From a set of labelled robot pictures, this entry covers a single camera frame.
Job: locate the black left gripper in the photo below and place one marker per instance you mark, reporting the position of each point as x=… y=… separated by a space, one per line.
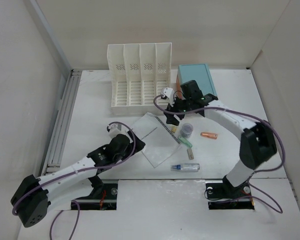
x=138 y=145

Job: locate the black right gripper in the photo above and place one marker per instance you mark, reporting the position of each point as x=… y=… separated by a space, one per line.
x=170 y=119

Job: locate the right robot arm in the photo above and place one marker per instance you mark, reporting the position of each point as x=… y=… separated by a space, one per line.
x=257 y=142

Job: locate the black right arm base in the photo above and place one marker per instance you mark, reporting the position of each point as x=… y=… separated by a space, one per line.
x=219 y=198

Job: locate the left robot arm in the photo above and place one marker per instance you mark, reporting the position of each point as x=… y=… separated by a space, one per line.
x=36 y=196

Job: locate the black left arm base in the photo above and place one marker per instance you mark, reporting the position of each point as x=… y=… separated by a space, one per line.
x=102 y=199

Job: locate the clear jar of paperclips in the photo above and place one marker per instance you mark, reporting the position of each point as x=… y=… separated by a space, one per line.
x=186 y=130

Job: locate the beige eraser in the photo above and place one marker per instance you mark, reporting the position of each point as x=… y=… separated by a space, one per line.
x=174 y=129

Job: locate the orange correction tape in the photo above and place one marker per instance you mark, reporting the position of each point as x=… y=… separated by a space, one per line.
x=209 y=135

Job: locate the small tan eraser block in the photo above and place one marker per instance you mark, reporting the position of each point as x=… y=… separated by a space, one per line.
x=190 y=154

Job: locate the blue top drawer box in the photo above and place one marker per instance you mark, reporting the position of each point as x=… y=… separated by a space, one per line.
x=200 y=73

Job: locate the clear blue-capped glue bottle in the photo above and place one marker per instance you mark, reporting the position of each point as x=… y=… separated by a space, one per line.
x=186 y=167

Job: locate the white plastic file organizer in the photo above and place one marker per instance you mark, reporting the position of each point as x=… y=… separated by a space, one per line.
x=139 y=72

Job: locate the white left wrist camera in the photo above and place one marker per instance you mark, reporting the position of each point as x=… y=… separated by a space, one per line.
x=114 y=129

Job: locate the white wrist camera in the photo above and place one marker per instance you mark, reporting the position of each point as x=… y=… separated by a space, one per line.
x=114 y=129
x=167 y=93

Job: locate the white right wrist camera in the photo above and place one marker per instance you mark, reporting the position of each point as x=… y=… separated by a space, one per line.
x=167 y=93

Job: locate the aluminium frame rail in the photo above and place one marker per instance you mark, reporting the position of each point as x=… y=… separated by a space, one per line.
x=56 y=144

